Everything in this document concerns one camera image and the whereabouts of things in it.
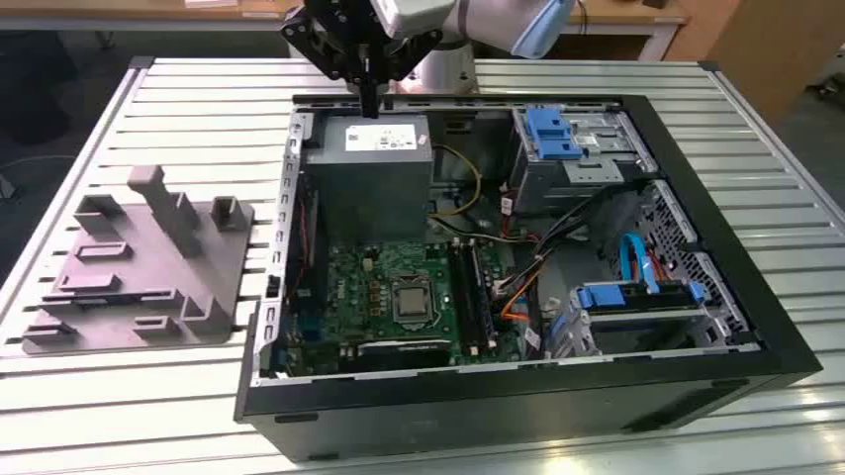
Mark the grey power supply unit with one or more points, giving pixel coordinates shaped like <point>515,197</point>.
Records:
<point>364,198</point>

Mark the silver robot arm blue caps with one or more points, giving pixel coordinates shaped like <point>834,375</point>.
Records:
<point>456,64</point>

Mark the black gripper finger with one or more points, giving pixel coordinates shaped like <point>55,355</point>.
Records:
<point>317,54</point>
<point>409,54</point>

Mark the CPU socket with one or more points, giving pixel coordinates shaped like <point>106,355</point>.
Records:
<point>413,284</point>

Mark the grey parts rack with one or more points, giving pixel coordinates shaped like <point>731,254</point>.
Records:
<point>146,257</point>

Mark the silver CPU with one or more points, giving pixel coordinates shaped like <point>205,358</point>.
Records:
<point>410,303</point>

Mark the black graphics card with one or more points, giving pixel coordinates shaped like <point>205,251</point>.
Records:
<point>402,349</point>

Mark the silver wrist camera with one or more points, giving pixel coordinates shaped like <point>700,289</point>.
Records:
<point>416,17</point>

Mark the wooden cabinet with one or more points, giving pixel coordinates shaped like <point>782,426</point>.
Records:
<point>779,49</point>

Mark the black PC case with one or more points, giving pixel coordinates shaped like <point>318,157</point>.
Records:
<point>463,420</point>

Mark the hard disk in blue carrier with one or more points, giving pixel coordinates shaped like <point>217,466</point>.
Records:
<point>604,297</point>

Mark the blue drive latch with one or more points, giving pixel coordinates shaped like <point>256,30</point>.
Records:
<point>552,133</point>

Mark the metal drive cage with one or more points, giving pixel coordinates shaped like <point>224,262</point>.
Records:
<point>595,170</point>

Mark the wooden desk white frame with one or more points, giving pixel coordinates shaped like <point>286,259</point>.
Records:
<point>628,22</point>
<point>133,10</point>

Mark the black RAM slot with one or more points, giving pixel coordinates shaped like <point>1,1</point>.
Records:
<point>465,297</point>

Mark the green motherboard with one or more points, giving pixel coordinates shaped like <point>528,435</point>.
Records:
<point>357,262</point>

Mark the grey wheeled stand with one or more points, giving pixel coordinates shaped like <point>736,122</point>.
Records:
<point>834,89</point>

